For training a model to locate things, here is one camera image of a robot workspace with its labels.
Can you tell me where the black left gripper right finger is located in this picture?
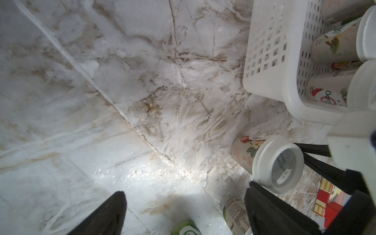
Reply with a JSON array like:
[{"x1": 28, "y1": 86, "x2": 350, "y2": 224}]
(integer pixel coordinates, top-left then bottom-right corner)
[{"x1": 244, "y1": 181, "x2": 322, "y2": 235}]

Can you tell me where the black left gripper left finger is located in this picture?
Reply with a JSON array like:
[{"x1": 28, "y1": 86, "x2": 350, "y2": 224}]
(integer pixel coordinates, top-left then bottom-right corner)
[{"x1": 69, "y1": 191, "x2": 127, "y2": 235}]

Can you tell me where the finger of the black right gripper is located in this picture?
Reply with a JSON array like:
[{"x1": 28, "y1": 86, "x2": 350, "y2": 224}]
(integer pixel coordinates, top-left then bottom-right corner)
[
  {"x1": 295, "y1": 143, "x2": 331, "y2": 157},
  {"x1": 303, "y1": 153, "x2": 357, "y2": 195}
]

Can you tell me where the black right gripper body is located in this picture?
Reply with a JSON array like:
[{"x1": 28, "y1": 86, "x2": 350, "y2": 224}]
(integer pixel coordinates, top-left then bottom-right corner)
[{"x1": 324, "y1": 169, "x2": 376, "y2": 235}]

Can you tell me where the white lid yogurt cup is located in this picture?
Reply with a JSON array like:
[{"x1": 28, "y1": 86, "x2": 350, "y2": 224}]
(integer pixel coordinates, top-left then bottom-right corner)
[
  {"x1": 321, "y1": 0, "x2": 376, "y2": 24},
  {"x1": 223, "y1": 198, "x2": 253, "y2": 235},
  {"x1": 311, "y1": 6, "x2": 376, "y2": 64},
  {"x1": 305, "y1": 60, "x2": 376, "y2": 112},
  {"x1": 171, "y1": 220, "x2": 202, "y2": 235},
  {"x1": 231, "y1": 136, "x2": 304, "y2": 194}
]

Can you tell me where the white plastic basket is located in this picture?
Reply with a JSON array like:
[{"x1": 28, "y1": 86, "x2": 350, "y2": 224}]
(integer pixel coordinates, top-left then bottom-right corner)
[{"x1": 242, "y1": 1, "x2": 363, "y2": 124}]

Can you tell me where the playing card box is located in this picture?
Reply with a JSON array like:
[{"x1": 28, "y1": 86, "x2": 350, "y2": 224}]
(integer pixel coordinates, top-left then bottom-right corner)
[{"x1": 313, "y1": 178, "x2": 345, "y2": 217}]

